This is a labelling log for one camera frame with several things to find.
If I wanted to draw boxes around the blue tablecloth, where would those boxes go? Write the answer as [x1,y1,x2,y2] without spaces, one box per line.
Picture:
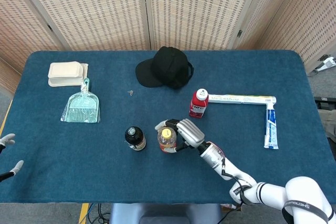
[0,49,336,205]

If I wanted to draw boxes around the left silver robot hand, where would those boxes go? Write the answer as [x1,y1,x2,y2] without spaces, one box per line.
[0,133,24,183]

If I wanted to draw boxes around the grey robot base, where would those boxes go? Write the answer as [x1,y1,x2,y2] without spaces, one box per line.
[109,202,224,224]

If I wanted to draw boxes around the small cardboard box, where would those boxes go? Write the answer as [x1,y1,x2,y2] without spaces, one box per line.
[220,203,242,211]

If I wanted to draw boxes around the white device on floor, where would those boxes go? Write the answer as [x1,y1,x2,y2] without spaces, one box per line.
[312,54,336,74]

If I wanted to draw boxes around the dark tea bottle black cap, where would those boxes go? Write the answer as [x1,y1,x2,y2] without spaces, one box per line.
[124,126,147,152]

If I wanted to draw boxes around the beige fabric bundle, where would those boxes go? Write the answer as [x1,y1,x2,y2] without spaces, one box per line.
[319,108,336,143]

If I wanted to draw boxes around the black floor cables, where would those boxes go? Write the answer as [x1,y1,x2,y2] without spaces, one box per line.
[78,202,113,224]

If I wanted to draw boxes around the black frame beside table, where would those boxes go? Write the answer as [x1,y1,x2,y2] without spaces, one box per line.
[313,95,336,111]

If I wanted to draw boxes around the blue and white tube pack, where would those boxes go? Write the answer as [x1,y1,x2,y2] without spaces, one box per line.
[264,103,279,150]

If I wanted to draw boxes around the teal dustpan in plastic bag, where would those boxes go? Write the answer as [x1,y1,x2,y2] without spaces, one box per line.
[60,77,101,124]

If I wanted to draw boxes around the woven folding screen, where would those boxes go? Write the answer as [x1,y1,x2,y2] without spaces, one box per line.
[0,0,336,74]

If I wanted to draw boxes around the cream pulp lunch box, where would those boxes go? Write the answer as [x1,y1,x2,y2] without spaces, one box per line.
[47,61,89,87]

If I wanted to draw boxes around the red NFC juice bottle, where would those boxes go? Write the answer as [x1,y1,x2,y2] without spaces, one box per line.
[188,88,209,119]

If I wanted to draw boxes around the black baseball cap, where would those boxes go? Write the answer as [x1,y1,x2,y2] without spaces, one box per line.
[135,46,195,90]

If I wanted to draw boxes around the long white toothpaste box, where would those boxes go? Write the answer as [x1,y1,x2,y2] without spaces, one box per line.
[208,93,277,105]

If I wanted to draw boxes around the iced tea bottle yellow cap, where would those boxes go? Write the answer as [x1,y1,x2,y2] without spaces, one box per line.
[156,126,177,154]

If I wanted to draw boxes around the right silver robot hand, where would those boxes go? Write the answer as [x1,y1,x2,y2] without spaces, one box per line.
[154,118,206,154]

